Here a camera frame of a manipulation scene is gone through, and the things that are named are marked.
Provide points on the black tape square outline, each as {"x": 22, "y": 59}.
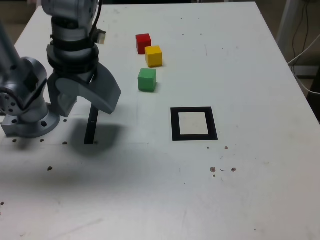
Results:
{"x": 175, "y": 125}

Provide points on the red cube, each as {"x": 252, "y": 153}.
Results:
{"x": 142, "y": 41}

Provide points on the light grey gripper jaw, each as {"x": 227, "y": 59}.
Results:
{"x": 100, "y": 95}

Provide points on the yellow cube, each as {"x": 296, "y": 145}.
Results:
{"x": 154, "y": 57}

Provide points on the white post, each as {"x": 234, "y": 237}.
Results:
{"x": 285, "y": 20}

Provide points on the black tape strip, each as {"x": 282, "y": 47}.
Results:
{"x": 90, "y": 132}

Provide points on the green cube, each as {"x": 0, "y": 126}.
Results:
{"x": 147, "y": 81}

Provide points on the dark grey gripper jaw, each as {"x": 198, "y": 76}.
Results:
{"x": 60, "y": 105}

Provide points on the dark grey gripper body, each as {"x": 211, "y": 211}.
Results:
{"x": 77, "y": 75}

